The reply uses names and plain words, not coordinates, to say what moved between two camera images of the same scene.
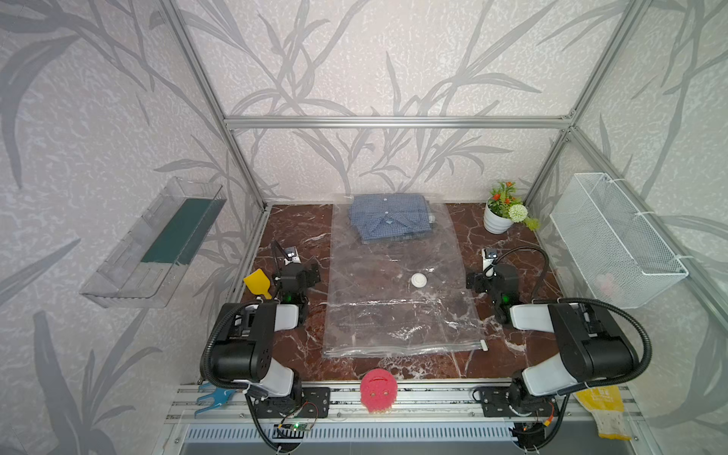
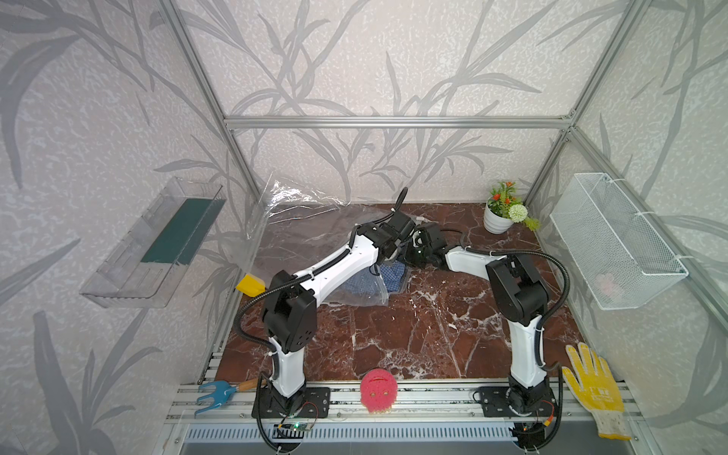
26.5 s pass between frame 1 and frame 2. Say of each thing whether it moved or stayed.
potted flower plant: stayed
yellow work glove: stayed
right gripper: moved
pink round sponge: stayed
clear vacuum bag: moved
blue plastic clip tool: stayed
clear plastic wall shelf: stayed
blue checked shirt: moved
